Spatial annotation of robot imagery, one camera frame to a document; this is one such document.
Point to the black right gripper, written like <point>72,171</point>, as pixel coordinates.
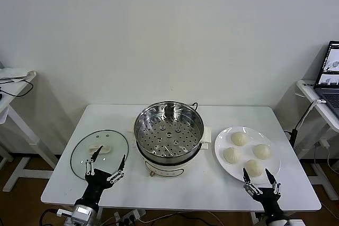
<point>268,199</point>

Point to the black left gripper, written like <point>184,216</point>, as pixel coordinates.
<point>95,183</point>

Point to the white steamed baozi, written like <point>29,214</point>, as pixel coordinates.
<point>254,168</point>
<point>231,154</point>
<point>239,139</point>
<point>262,152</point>

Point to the round glass pot lid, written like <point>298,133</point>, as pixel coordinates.
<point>79,157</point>

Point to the perforated steel steamer basket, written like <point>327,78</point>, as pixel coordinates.
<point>151,141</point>

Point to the white table leg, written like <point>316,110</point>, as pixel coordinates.
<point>100,212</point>
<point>258,219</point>

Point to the round white plate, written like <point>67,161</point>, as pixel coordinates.
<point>225,141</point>

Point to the white electric cooking pot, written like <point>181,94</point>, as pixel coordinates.
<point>164,169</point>

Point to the white power strip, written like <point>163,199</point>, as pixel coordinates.
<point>129,215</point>

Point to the white power adapter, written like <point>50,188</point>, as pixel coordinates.
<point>324,143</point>

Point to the white laptop side table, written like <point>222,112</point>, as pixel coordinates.
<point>308,91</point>

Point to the dark grey open laptop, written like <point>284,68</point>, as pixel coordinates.
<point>328,88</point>

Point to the white side table with cloth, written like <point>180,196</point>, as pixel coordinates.
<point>18,85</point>

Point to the crumpled white cloth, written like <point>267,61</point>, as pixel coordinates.
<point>13,72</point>

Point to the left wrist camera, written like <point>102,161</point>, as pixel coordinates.
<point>63,212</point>

